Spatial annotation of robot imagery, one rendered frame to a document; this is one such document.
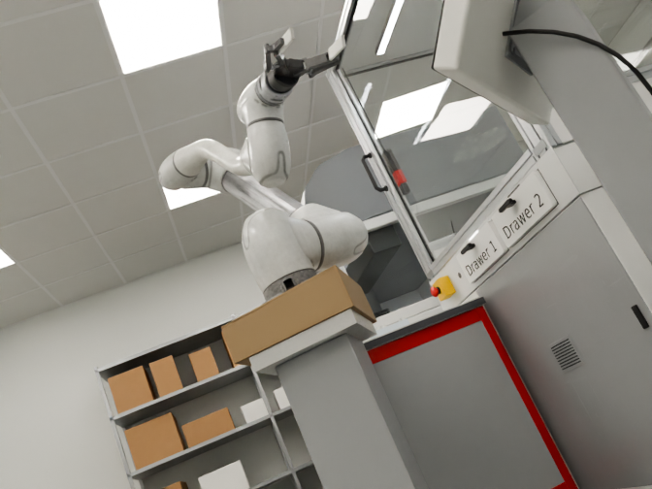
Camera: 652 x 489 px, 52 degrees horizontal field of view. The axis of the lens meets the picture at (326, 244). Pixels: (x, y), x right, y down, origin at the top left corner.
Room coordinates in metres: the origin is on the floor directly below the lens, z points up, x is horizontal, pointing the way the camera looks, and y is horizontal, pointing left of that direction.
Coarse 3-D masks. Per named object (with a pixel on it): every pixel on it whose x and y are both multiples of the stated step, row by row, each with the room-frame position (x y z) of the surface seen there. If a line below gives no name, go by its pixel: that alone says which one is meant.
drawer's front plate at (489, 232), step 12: (492, 228) 2.02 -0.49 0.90; (480, 240) 2.10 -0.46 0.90; (492, 240) 2.04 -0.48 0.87; (468, 252) 2.20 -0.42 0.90; (480, 252) 2.14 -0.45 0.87; (492, 252) 2.08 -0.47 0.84; (504, 252) 2.03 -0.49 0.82; (468, 264) 2.24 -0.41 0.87; (492, 264) 2.12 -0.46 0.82; (468, 276) 2.28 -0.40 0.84; (480, 276) 2.23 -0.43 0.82
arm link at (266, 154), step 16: (256, 128) 1.56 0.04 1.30; (272, 128) 1.56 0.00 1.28; (192, 144) 1.85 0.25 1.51; (208, 144) 1.78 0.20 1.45; (256, 144) 1.56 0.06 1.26; (272, 144) 1.56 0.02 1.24; (288, 144) 1.60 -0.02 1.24; (176, 160) 1.90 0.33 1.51; (192, 160) 1.87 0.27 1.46; (224, 160) 1.73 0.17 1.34; (240, 160) 1.67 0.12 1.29; (256, 160) 1.57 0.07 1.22; (272, 160) 1.56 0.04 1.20; (288, 160) 1.60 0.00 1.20; (192, 176) 1.95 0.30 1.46; (256, 176) 1.59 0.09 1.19; (272, 176) 1.58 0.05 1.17; (288, 176) 1.63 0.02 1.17
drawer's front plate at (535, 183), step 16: (528, 176) 1.74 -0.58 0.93; (528, 192) 1.78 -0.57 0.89; (544, 192) 1.72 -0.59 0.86; (512, 208) 1.87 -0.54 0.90; (528, 208) 1.81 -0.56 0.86; (544, 208) 1.75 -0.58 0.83; (496, 224) 1.98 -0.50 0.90; (512, 224) 1.91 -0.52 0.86; (528, 224) 1.85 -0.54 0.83; (512, 240) 1.95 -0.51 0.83
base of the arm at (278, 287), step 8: (296, 272) 1.65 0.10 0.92; (304, 272) 1.66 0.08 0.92; (312, 272) 1.69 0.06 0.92; (280, 280) 1.64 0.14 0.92; (288, 280) 1.62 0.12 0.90; (296, 280) 1.64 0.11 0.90; (304, 280) 1.65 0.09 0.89; (272, 288) 1.65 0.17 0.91; (280, 288) 1.63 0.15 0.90; (288, 288) 1.59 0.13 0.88; (264, 296) 1.70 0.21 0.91; (272, 296) 1.66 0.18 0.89
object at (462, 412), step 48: (384, 336) 2.13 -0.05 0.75; (432, 336) 2.19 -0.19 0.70; (480, 336) 2.24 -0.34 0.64; (384, 384) 2.12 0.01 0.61; (432, 384) 2.16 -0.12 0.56; (480, 384) 2.21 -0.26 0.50; (432, 432) 2.14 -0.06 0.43; (480, 432) 2.19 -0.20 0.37; (528, 432) 2.24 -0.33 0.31; (432, 480) 2.12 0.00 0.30; (480, 480) 2.17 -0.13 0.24; (528, 480) 2.21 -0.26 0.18
